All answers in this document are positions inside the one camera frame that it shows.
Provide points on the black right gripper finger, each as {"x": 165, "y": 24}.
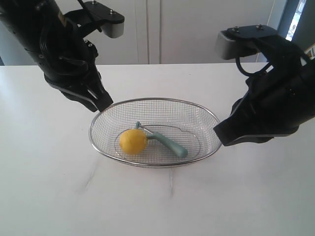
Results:
{"x": 242, "y": 108}
{"x": 233, "y": 131}

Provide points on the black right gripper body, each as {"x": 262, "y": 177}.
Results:
{"x": 281, "y": 100}

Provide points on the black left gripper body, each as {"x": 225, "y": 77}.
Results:
{"x": 66, "y": 64}

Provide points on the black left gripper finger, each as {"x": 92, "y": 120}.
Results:
{"x": 80, "y": 95}
{"x": 98, "y": 96}

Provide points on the yellow lemon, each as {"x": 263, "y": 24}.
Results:
{"x": 133, "y": 141}

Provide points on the teal handled peeler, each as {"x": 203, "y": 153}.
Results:
{"x": 177, "y": 149}

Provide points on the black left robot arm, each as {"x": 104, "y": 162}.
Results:
{"x": 28, "y": 20}

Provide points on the white cabinet doors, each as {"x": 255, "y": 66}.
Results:
{"x": 178, "y": 31}

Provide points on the oval wire mesh basket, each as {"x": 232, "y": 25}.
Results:
{"x": 176, "y": 132}

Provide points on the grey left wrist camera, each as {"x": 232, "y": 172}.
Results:
{"x": 95, "y": 16}

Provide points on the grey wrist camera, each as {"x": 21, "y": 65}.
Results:
{"x": 240, "y": 42}
{"x": 95, "y": 16}

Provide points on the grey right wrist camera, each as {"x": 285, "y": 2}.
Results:
{"x": 240, "y": 42}

